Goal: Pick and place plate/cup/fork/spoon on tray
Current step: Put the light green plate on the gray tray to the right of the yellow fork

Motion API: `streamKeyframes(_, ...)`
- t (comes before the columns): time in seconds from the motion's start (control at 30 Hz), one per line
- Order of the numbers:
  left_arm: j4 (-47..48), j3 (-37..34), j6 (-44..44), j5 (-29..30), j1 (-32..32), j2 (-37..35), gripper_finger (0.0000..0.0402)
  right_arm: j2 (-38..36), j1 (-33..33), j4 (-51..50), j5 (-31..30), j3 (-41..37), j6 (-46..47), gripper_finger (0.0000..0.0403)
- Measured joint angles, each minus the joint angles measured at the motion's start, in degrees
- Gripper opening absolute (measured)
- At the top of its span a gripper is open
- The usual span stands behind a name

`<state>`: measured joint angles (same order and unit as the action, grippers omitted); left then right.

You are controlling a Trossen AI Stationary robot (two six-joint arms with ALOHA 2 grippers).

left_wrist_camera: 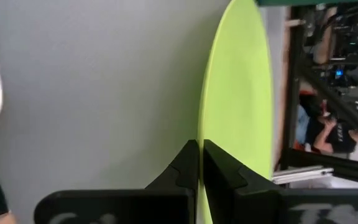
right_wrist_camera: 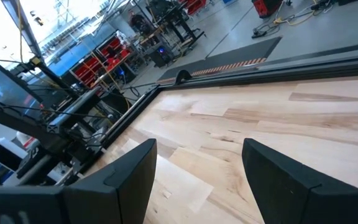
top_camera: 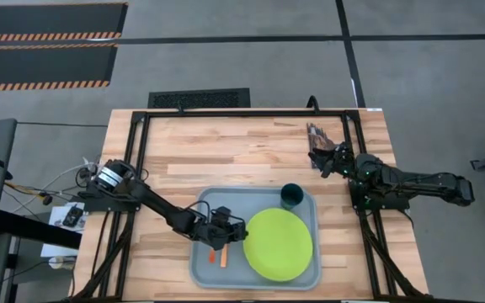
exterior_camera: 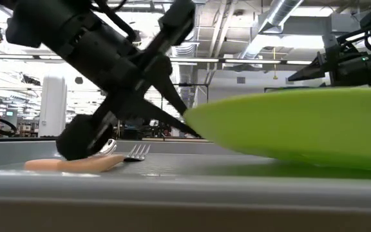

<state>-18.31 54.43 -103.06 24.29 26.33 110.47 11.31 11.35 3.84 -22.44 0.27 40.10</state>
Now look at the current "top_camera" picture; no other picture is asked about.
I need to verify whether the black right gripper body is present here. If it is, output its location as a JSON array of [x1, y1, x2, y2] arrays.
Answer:
[[330, 141, 359, 178]]

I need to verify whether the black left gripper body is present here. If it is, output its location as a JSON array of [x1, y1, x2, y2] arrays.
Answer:
[[199, 218, 244, 252]]

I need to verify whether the lime green round plate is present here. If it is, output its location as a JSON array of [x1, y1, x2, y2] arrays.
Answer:
[[242, 207, 314, 283]]

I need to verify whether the teal plastic cup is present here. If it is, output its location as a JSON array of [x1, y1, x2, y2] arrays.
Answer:
[[280, 182, 305, 211]]

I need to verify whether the grey plastic tray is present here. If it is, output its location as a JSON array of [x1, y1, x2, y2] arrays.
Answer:
[[189, 186, 322, 291]]

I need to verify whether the brown patterned card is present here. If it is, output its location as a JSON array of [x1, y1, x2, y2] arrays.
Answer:
[[306, 121, 338, 169]]

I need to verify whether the black floor vent grille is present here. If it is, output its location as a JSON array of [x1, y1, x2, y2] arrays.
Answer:
[[147, 87, 252, 109]]

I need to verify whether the small black device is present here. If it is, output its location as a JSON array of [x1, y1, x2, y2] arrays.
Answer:
[[61, 205, 85, 229]]

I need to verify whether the white power plug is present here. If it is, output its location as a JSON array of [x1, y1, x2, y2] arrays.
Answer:
[[47, 255, 77, 271]]

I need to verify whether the white paper sheet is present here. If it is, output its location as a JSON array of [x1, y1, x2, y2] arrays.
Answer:
[[40, 201, 87, 258]]

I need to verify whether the black desk beam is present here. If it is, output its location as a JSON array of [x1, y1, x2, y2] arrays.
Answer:
[[0, 209, 83, 250]]

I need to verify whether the black hazard-striped floor mat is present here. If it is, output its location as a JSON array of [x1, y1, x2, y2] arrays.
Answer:
[[0, 2, 129, 43], [0, 43, 119, 93]]

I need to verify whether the black aluminium table frame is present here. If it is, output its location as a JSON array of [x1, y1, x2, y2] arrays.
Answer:
[[72, 108, 431, 302]]

